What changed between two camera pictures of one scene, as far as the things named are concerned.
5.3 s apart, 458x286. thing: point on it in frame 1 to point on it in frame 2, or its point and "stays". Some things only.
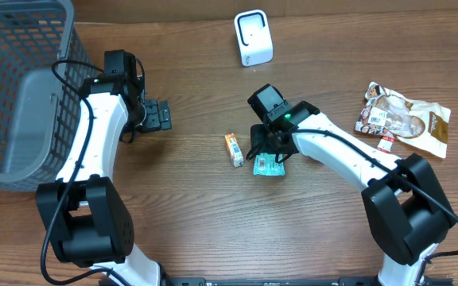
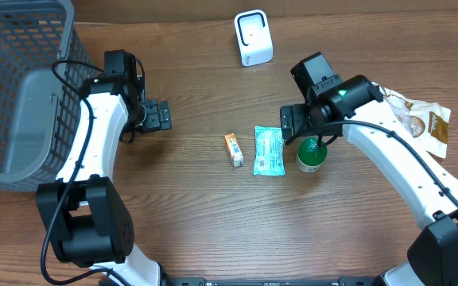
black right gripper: [261, 140] to [291, 122]
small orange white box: [234, 149] stays
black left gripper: [157, 115] stays
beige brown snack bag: [389, 113] stays
